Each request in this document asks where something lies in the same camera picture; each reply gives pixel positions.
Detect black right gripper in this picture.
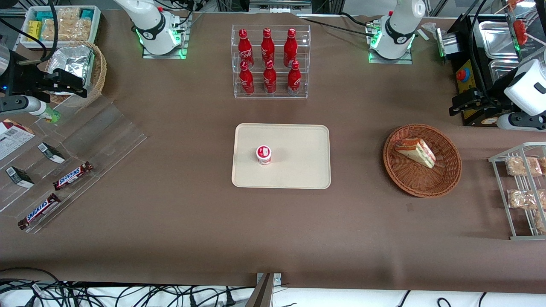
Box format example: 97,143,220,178
12,64,88,99

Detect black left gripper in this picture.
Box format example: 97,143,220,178
449,87,504,117

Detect triangle sandwich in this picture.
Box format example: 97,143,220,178
393,138,436,169

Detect light tan wicker basket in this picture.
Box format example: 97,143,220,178
45,41,107,107

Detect steel warmer tray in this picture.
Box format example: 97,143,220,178
479,21,519,60
488,60,524,86

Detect brown round wicker basket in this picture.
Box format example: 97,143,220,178
383,124,462,198

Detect beige plastic tray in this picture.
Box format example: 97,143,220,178
231,123,331,189

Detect silver foil bag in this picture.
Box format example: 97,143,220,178
49,45,95,92

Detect clear bag of pastries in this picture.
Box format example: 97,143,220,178
43,7,92,41

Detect black food warmer appliance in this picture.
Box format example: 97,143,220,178
435,0,546,127

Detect clear acrylic stepped display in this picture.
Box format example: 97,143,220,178
0,96,148,234

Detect small black white box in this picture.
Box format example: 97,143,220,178
38,142,66,164
6,166,35,188

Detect printed white paper box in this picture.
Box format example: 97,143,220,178
0,119,35,161

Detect white plastic bin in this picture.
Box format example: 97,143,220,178
20,5,102,48

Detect clear bag of crackers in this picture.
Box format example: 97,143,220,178
508,189,539,209
506,156,543,177

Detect brown Snickers bar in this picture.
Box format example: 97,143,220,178
17,193,61,230
53,161,93,191

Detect red skewered food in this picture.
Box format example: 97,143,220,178
513,19,530,46

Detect red cola bottle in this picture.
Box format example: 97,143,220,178
261,28,276,67
263,60,277,94
238,61,256,96
283,29,298,67
287,61,302,95
238,29,255,69

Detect clear acrylic bottle rack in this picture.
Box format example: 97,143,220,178
231,24,311,99

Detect red white yogurt cup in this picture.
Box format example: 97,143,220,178
256,145,273,165

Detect brown table cover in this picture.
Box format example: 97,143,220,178
0,9,546,287

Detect grey metal wire rack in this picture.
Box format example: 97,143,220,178
488,142,546,240

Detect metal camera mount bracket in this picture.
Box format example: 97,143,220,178
245,273,282,307

